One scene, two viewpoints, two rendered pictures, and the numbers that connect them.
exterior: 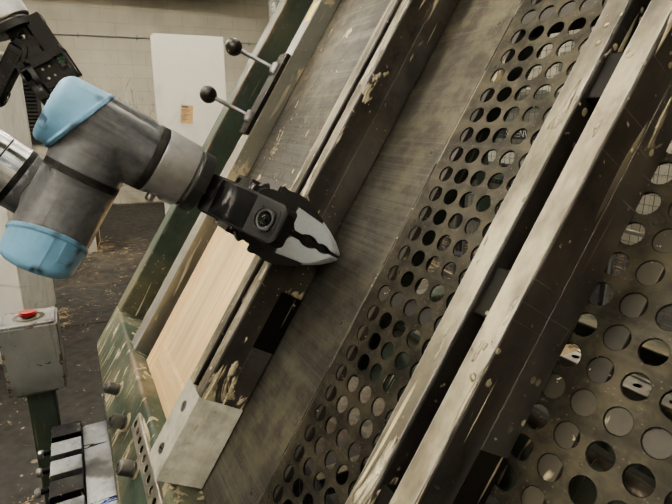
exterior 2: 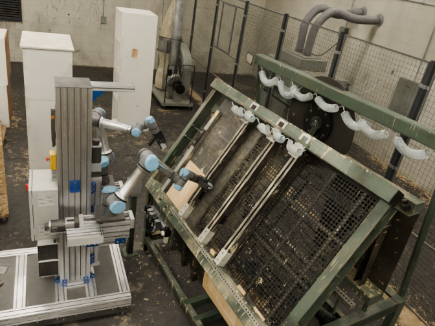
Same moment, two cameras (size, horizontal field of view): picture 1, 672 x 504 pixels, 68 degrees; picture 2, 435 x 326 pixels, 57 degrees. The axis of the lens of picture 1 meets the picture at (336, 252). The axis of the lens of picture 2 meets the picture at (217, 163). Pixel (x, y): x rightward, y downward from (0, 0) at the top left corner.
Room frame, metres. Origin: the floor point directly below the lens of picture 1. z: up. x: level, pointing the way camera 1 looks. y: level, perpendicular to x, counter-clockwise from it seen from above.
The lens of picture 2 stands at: (-2.38, 0.31, 2.94)
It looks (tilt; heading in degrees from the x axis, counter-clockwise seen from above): 26 degrees down; 354
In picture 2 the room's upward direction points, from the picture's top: 10 degrees clockwise
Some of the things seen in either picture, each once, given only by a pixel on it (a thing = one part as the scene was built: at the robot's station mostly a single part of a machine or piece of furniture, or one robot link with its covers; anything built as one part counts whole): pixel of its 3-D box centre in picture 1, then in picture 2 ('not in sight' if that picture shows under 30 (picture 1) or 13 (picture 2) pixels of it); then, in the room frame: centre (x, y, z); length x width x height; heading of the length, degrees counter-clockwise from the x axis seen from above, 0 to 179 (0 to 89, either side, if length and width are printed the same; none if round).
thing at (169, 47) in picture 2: not in sight; (173, 52); (6.54, 0.73, 1.10); 1.37 x 0.70 x 2.20; 20
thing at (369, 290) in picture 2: not in sight; (356, 226); (0.02, -1.04, 1.38); 0.70 x 0.15 x 0.85; 28
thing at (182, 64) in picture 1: (193, 158); (133, 72); (4.73, 1.33, 1.03); 0.61 x 0.58 x 2.05; 20
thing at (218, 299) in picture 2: not in sight; (232, 297); (0.06, -0.26, 0.52); 0.90 x 0.02 x 0.55; 28
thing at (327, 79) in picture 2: not in sight; (316, 122); (0.87, -0.83, 1.85); 0.80 x 0.06 x 0.80; 28
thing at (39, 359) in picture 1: (34, 351); (134, 187); (1.11, 0.73, 0.84); 0.12 x 0.12 x 0.18; 28
